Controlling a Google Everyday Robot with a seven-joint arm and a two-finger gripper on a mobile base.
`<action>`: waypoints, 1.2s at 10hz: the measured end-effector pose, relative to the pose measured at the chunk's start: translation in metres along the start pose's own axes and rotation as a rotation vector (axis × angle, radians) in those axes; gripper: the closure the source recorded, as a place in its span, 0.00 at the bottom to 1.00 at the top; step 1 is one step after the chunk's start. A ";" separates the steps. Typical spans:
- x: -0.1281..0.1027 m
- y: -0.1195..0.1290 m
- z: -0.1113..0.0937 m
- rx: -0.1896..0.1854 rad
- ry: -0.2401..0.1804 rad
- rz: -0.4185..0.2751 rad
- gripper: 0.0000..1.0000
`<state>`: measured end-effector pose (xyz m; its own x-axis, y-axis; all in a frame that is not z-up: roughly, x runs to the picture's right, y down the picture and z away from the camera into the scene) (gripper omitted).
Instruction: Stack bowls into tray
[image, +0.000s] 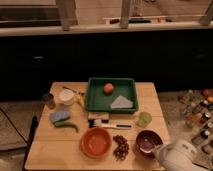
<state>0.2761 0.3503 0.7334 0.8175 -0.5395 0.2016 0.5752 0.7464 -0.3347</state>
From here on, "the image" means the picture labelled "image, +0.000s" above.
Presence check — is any light green cup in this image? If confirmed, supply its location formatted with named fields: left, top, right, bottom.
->
left=137, top=112, right=152, bottom=128

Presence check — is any black floor cable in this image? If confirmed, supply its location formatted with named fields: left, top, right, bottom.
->
left=0, top=107, right=30, bottom=145

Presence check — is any green chili pepper toy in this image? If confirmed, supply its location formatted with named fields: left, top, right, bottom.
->
left=54, top=121, right=79, bottom=133

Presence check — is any thin dark stick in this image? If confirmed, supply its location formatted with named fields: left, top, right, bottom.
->
left=62, top=86, right=85, bottom=95

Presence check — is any grey folded cloth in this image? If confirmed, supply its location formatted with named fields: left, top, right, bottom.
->
left=110, top=95, right=133, bottom=109

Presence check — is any orange bowl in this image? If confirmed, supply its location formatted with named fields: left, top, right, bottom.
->
left=80, top=127, right=112, bottom=159

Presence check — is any orange ball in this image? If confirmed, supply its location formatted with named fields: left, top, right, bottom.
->
left=103, top=83, right=114, bottom=94

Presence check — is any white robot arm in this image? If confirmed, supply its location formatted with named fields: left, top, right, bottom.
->
left=153, top=140, right=204, bottom=171

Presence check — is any green plastic tray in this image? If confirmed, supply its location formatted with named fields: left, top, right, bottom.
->
left=85, top=78, right=138, bottom=114

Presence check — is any white handled brush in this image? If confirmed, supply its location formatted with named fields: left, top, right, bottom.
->
left=88, top=120, right=132, bottom=130

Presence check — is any wooden table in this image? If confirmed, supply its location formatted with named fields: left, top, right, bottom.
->
left=25, top=82, right=170, bottom=171

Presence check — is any blue sponge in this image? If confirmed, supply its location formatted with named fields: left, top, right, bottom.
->
left=50, top=110, right=70, bottom=123

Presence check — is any spice bottle rack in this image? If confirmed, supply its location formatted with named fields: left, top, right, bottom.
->
left=177, top=87, right=213, bottom=155

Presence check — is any dark purple bowl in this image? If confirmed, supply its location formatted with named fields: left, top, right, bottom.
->
left=136, top=130, right=163, bottom=158

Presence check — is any white round container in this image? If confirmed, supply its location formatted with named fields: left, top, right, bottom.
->
left=59, top=89, right=75, bottom=105

